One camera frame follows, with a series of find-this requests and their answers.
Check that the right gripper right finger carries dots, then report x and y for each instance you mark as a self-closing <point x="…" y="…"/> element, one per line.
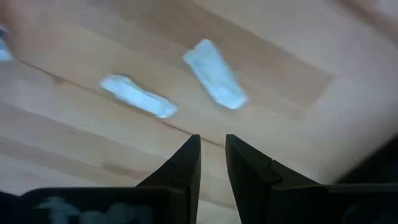
<point x="252" y="177"/>

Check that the green white bandage strip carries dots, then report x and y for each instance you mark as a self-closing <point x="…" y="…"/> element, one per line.
<point x="138" y="96"/>
<point x="214" y="74"/>

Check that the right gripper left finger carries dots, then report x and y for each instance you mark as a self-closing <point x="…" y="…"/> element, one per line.
<point x="183" y="174"/>

